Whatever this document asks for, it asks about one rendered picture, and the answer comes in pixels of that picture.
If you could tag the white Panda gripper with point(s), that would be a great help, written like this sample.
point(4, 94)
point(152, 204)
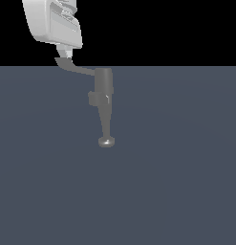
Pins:
point(39, 22)

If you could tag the grey pusher tool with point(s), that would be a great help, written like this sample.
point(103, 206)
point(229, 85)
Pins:
point(104, 95)

